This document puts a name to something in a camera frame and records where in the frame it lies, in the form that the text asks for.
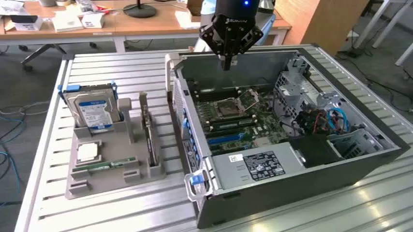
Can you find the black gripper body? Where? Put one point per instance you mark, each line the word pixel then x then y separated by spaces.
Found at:
pixel 234 14

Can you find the green GPU with black fan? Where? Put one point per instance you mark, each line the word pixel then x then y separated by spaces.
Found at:
pixel 150 135

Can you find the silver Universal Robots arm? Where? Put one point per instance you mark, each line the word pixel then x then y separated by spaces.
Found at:
pixel 267 26

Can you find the white paper sheets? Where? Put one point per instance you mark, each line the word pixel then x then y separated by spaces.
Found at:
pixel 187 20

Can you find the brown cardboard box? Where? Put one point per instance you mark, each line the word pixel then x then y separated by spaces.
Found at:
pixel 194 7

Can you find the wooden cabinet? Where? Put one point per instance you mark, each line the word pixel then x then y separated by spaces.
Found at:
pixel 329 29

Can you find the black monitor stand base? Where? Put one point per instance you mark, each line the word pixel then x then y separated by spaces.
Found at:
pixel 139 11

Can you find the metal socket cover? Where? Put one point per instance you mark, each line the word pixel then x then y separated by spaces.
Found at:
pixel 249 99

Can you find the black power strip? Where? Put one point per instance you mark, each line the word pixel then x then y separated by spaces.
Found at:
pixel 353 53

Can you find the CPU socket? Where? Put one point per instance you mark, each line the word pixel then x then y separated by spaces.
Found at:
pixel 227 108

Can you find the metal drive cage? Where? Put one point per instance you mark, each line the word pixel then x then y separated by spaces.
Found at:
pixel 290 106

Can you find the white labelled box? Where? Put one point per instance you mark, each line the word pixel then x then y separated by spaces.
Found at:
pixel 94 21

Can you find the blue card retention clips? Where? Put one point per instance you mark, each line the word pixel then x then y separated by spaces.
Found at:
pixel 184 122

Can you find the green motherboard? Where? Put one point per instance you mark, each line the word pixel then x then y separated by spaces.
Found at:
pixel 265 125

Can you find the clear plastic bag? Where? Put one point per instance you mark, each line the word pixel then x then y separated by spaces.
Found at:
pixel 86 4

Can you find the blue expansion slot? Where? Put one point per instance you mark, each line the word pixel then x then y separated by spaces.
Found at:
pixel 226 139

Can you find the white flat box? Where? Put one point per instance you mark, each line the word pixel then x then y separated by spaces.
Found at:
pixel 67 24

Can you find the white table leg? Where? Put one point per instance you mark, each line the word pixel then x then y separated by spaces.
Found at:
pixel 405 54

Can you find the tape roll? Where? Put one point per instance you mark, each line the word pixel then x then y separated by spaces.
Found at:
pixel 61 3

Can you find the hard disk in blue carrier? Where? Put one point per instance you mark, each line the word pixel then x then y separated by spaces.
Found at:
pixel 90 111

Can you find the grey cup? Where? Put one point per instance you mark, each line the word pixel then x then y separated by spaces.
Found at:
pixel 47 3

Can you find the black chair base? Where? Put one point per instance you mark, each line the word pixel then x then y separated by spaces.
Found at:
pixel 41 49

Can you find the wooden desk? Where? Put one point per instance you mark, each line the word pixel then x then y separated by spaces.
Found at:
pixel 39 33

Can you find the metal disk bay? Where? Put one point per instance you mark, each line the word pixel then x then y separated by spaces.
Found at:
pixel 352 145

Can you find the white box with black label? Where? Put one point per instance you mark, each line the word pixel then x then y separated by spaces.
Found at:
pixel 28 27

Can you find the grey parts rack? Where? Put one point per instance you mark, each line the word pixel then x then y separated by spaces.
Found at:
pixel 112 149

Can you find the grey power supply unit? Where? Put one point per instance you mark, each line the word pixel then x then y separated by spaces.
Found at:
pixel 226 174

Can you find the blue case latch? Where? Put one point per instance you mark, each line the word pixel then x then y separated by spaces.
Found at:
pixel 196 180

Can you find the silver CPU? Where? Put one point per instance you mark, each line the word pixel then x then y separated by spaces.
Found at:
pixel 87 152

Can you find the white printed papers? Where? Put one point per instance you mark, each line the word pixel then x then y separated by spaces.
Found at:
pixel 11 9

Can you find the brown cardboard piece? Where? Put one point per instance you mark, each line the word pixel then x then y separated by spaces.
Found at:
pixel 5 24

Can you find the black open PC case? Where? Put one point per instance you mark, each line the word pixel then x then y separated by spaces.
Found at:
pixel 290 193

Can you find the white table frame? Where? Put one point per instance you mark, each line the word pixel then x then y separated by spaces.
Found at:
pixel 372 24

